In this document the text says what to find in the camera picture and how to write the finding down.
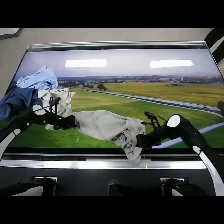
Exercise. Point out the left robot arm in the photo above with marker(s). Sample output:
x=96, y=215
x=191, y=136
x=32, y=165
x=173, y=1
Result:
x=20, y=123

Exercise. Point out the grey printed garment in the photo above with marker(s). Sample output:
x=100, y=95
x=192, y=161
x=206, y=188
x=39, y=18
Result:
x=65, y=100

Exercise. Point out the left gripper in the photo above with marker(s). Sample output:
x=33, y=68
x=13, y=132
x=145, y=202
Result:
x=65, y=122

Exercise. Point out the dark blue garment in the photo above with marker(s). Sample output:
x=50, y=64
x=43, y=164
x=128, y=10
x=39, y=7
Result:
x=16, y=101

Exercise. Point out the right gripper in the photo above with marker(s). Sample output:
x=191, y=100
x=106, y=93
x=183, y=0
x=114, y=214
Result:
x=145, y=140

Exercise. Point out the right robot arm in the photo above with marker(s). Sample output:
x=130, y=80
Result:
x=186, y=131

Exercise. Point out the grey shirt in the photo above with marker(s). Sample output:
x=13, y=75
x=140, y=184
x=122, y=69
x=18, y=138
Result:
x=103, y=125

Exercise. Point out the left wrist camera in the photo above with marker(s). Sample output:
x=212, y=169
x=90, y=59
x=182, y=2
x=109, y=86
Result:
x=54, y=104

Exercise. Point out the light blue garment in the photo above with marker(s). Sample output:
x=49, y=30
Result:
x=38, y=80

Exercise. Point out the silver frame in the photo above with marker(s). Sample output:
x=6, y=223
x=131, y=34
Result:
x=100, y=164

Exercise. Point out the person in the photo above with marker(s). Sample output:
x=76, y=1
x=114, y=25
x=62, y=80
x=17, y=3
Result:
x=215, y=38

